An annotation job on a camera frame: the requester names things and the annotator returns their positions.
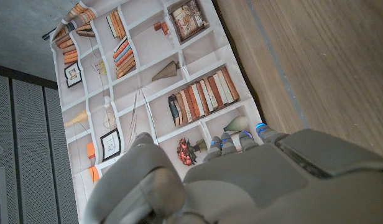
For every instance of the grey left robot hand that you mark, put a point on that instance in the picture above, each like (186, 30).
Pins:
(272, 180)

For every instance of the printed bookshelf backdrop cloth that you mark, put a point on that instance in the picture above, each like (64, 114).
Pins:
(154, 46)

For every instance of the black backdrop pole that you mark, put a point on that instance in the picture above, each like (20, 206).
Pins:
(48, 35)

